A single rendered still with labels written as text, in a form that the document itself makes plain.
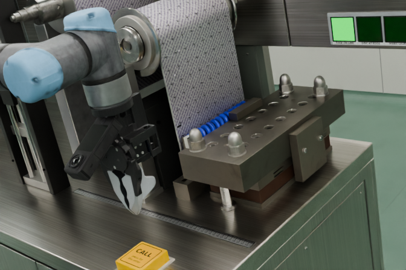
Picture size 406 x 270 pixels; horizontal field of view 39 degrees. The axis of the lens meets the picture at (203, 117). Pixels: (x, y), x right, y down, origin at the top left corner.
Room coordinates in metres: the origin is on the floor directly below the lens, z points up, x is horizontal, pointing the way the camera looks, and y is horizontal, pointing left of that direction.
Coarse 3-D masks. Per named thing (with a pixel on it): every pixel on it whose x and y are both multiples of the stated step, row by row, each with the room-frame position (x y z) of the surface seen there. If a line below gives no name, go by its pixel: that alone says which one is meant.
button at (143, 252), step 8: (136, 248) 0.93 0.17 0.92; (144, 248) 0.92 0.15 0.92; (152, 248) 0.92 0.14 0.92; (160, 248) 0.91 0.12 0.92; (128, 256) 0.91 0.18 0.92; (136, 256) 0.90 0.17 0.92; (144, 256) 0.90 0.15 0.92; (152, 256) 0.89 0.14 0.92; (160, 256) 0.89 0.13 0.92; (168, 256) 0.90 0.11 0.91; (120, 264) 0.89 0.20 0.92; (128, 264) 0.88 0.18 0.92; (136, 264) 0.88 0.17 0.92; (144, 264) 0.87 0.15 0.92; (152, 264) 0.87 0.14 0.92; (160, 264) 0.89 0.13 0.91
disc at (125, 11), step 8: (128, 8) 1.17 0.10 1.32; (120, 16) 1.20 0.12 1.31; (136, 16) 1.16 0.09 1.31; (144, 16) 1.15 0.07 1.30; (144, 24) 1.15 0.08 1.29; (152, 32) 1.13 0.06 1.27; (152, 40) 1.14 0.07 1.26; (160, 48) 1.13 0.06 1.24; (160, 56) 1.13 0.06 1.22; (152, 64) 1.15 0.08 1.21; (136, 72) 1.19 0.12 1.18; (144, 72) 1.17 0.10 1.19; (152, 72) 1.16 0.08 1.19
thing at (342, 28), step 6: (336, 18) 1.20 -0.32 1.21; (342, 18) 1.19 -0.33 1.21; (348, 18) 1.18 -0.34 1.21; (336, 24) 1.20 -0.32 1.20; (342, 24) 1.19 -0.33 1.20; (348, 24) 1.18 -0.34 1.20; (336, 30) 1.21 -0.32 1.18; (342, 30) 1.20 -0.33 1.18; (348, 30) 1.19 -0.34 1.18; (336, 36) 1.21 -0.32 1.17; (342, 36) 1.20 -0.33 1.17; (348, 36) 1.19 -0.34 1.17; (354, 36) 1.18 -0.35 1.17
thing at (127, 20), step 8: (128, 16) 1.17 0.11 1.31; (120, 24) 1.19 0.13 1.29; (128, 24) 1.17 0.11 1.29; (136, 24) 1.15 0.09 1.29; (144, 32) 1.14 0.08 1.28; (144, 40) 1.14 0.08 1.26; (152, 48) 1.14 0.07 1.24; (144, 56) 1.15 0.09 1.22; (152, 56) 1.14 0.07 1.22; (128, 64) 1.19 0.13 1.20; (136, 64) 1.17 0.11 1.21; (144, 64) 1.16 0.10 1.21
